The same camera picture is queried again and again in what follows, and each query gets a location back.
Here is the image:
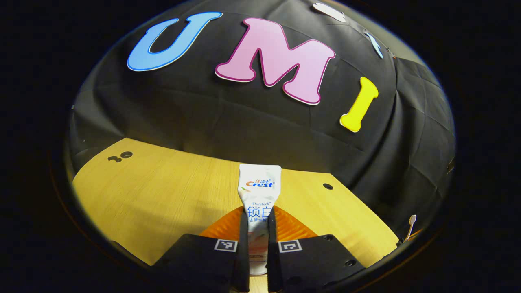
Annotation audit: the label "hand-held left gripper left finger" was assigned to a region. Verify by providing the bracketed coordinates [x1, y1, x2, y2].
[153, 206, 250, 293]

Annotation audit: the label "wooden desktop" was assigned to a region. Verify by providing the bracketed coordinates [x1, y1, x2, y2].
[72, 138, 400, 293]

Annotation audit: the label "white toothpaste tube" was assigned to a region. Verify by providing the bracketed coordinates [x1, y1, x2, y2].
[237, 164, 282, 276]

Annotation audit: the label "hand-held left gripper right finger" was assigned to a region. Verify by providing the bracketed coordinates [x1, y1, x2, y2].
[267, 206, 367, 293]

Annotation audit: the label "black backdrop cloth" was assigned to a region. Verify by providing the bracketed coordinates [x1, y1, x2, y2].
[67, 0, 456, 245]

